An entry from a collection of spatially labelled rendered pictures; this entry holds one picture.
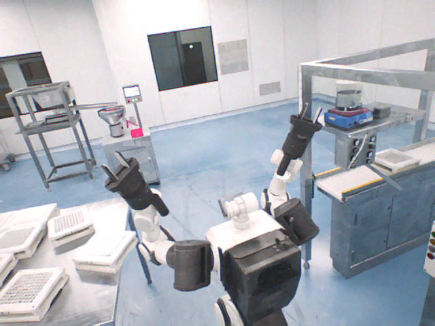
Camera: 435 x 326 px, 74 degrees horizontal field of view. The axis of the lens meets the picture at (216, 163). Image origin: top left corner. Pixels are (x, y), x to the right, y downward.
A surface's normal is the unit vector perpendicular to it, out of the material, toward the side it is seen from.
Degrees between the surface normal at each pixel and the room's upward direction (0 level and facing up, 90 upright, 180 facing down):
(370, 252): 88
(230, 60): 90
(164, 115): 90
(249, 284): 91
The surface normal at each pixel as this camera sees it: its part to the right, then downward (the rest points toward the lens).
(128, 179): 0.82, 0.26
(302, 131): -0.13, 0.54
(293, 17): 0.28, 0.36
